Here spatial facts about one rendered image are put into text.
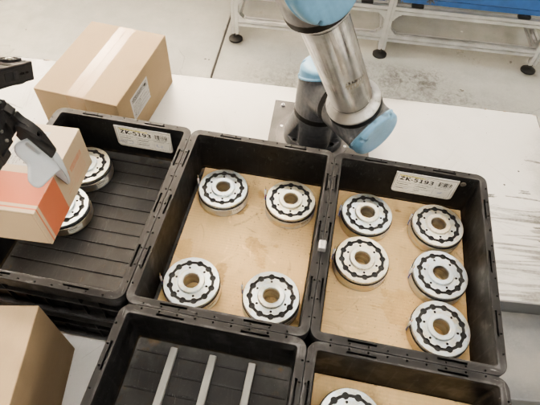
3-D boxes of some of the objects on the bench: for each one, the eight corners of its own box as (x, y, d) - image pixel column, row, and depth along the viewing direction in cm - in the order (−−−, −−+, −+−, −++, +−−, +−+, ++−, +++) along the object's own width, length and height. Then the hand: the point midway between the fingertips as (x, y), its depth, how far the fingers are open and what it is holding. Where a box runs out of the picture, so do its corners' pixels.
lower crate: (87, 175, 120) (73, 141, 110) (202, 195, 117) (198, 163, 108) (6, 322, 96) (-22, 296, 87) (146, 351, 94) (135, 328, 84)
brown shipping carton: (129, 152, 125) (116, 105, 112) (54, 134, 128) (32, 87, 115) (173, 81, 143) (165, 34, 130) (105, 67, 145) (92, 20, 133)
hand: (22, 173), depth 69 cm, fingers closed on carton, 14 cm apart
